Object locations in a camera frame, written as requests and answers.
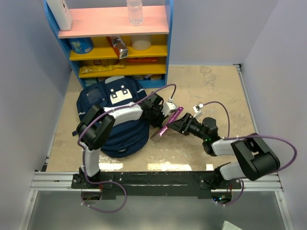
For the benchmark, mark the white paper corner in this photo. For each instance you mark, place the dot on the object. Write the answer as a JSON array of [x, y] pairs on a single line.
[[229, 226]]

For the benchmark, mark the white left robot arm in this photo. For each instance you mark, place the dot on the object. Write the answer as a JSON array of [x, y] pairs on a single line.
[[95, 128]]

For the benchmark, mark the navy blue student backpack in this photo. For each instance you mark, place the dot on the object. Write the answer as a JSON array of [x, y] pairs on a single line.
[[110, 95]]

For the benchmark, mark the white rectangular box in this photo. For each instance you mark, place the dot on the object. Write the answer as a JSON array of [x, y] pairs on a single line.
[[61, 14]]

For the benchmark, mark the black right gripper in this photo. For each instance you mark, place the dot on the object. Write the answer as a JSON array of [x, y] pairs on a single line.
[[182, 125]]

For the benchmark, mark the orange flat box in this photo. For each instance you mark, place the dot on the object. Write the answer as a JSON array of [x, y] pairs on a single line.
[[142, 59]]

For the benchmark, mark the white round container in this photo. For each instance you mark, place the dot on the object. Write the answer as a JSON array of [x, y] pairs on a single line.
[[141, 42]]

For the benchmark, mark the yellow snack packet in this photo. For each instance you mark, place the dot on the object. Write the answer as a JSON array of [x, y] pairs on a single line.
[[100, 68]]

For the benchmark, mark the blue round tin can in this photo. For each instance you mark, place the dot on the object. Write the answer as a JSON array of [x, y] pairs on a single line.
[[81, 45]]

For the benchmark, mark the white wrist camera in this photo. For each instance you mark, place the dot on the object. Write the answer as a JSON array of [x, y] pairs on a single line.
[[197, 110], [169, 107]]

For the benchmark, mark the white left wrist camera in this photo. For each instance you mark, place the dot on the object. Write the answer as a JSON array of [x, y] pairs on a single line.
[[169, 107]]

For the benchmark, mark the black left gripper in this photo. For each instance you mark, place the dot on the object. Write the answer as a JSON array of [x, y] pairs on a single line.
[[159, 122]]

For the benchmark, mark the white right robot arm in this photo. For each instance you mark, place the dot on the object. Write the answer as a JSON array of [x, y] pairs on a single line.
[[255, 158]]

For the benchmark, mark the blue wooden shelf unit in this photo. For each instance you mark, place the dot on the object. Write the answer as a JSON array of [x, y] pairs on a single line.
[[100, 43]]

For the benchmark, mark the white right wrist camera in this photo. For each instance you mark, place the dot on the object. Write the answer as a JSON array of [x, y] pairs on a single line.
[[197, 110]]

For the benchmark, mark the clear plastic water bottle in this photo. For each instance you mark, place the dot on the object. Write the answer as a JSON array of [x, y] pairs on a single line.
[[135, 12]]

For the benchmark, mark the orange snack bag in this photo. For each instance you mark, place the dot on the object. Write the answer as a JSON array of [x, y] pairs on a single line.
[[118, 46]]

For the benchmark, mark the aluminium frame rail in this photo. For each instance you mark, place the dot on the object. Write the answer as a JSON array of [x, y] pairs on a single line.
[[52, 181]]

